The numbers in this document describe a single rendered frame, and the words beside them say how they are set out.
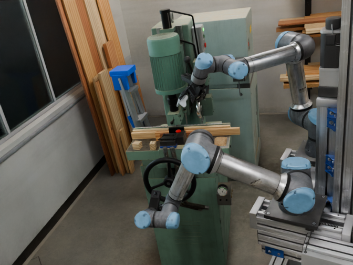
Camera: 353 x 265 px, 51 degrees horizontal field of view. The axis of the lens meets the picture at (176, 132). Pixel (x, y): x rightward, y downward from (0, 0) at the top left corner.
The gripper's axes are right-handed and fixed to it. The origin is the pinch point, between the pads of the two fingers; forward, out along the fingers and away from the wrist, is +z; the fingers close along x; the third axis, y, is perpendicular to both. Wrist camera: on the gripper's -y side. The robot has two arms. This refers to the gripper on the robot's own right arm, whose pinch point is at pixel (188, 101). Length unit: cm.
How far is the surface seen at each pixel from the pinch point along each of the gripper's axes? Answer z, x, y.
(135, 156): 36.1, -29.3, 2.2
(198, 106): 18.1, 14.0, -5.6
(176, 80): -3.2, -1.0, -13.1
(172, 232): 77, -19, 42
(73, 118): 133, -35, -103
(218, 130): 19.7, 17.4, 13.3
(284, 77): 107, 170, -55
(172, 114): 16.2, -4.4, -5.3
